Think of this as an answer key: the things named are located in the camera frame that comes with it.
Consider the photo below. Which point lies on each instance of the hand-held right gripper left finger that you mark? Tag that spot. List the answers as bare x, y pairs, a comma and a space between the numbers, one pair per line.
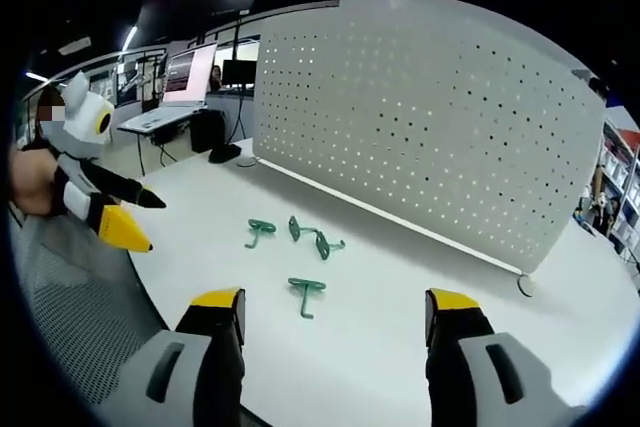
200, 377

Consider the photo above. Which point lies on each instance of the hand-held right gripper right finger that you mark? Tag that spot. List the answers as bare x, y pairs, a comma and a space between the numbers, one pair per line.
475, 377

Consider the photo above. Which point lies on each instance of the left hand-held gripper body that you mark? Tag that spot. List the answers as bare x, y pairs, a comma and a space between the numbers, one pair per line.
82, 122

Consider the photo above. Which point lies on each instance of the green hook assembly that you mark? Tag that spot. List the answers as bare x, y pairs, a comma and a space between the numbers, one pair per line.
295, 228
260, 228
306, 289
322, 246

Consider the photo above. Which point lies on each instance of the white perforated mounting plate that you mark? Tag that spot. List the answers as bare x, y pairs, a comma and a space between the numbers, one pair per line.
425, 122

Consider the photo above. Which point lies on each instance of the person's left hand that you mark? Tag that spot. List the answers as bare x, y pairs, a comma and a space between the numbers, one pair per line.
32, 184

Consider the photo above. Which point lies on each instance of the person's head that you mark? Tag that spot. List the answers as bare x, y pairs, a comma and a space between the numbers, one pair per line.
47, 96

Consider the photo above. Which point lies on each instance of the ceiling air conditioner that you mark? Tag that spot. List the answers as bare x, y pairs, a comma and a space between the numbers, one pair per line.
75, 45

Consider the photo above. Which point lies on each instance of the white background table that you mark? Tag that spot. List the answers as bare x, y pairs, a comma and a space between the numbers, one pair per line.
160, 117

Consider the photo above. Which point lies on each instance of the grey mesh chair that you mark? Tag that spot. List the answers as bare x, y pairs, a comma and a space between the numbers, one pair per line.
75, 307

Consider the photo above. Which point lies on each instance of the black cabinet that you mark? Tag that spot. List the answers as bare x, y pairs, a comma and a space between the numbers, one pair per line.
205, 129

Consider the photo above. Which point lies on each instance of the black stand base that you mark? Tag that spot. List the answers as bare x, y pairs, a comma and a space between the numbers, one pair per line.
224, 153

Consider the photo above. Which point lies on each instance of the pink display board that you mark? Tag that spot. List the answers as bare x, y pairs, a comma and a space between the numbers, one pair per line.
187, 72

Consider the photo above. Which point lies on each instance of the black computer monitor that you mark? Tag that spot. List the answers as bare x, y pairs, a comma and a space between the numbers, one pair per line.
239, 72

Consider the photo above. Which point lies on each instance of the storage shelf with boxes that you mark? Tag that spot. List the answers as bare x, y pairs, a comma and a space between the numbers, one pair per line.
622, 172

